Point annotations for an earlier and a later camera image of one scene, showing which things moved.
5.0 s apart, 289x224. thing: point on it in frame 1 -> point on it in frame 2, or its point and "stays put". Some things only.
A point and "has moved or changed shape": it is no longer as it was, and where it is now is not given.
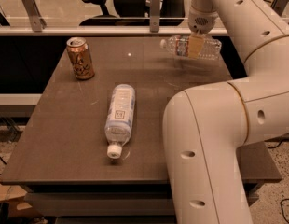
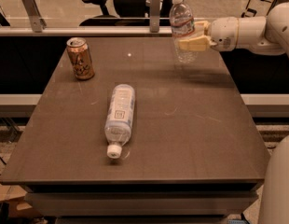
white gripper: (200, 22) -> (223, 33)
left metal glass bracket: (38, 23) stays put
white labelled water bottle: (118, 121) stays put
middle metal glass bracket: (155, 9) stays put
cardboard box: (15, 196) stays put
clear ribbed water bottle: (196, 46) has moved or changed shape
